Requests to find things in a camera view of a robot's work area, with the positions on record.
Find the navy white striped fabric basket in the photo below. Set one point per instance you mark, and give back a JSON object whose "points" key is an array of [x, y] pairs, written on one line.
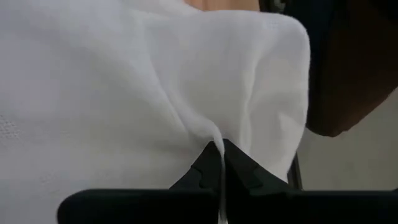
{"points": [[351, 62]]}

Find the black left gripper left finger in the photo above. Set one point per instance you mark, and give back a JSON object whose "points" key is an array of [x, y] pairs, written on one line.
{"points": [[140, 207]]}

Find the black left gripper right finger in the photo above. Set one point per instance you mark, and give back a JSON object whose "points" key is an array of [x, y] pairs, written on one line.
{"points": [[311, 208]]}

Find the white gauze cloth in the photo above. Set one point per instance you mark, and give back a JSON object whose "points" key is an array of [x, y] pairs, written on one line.
{"points": [[124, 93]]}

